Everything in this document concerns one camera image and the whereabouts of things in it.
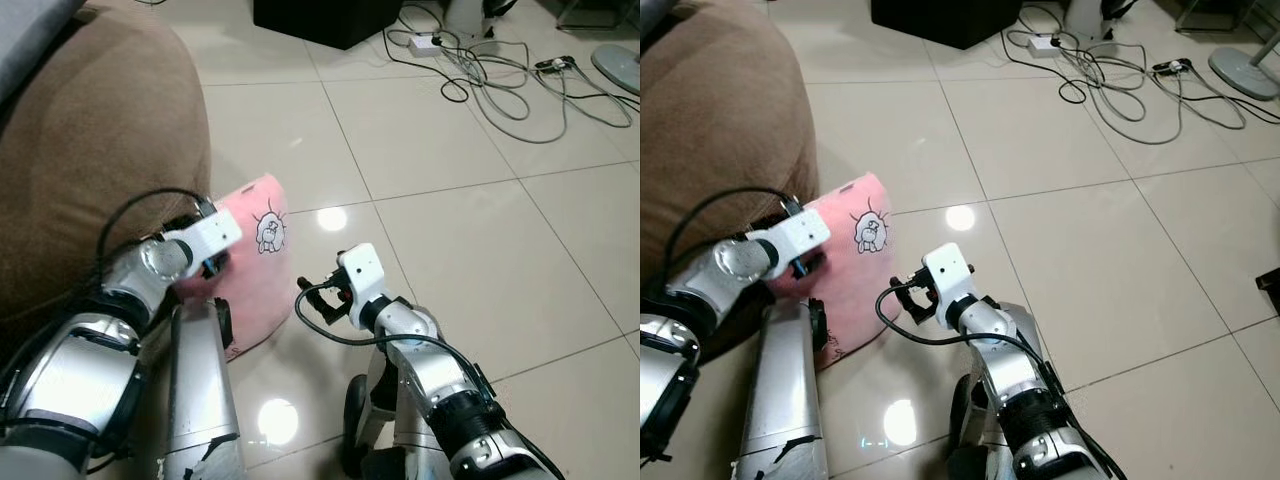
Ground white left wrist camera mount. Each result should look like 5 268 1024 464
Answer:
750 208 831 266
163 210 243 266

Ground black cabinet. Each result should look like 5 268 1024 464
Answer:
252 0 401 51
870 0 1023 51

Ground grey tangled cable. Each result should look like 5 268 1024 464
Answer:
440 40 636 146
1060 40 1251 146

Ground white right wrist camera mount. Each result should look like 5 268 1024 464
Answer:
337 243 389 306
920 242 973 306

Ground round white fan base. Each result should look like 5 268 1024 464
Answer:
1208 45 1280 101
590 43 641 98

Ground white appliance base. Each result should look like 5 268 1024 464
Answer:
1065 0 1141 41
445 0 521 41

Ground brown plush round sofa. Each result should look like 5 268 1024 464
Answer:
0 0 213 331
640 0 823 301

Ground pink pillow with cartoon print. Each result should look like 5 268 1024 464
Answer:
765 172 893 371
170 173 298 361

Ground looped black cable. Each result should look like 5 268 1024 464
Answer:
385 25 471 104
1005 28 1091 105

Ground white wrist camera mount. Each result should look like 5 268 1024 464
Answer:
920 242 973 306
750 208 831 266
163 210 243 266
337 243 389 306

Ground grey metal stand frame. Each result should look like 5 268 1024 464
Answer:
1175 0 1261 36
555 0 641 31

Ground silver left robot leg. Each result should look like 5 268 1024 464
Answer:
735 298 831 480
160 298 246 480

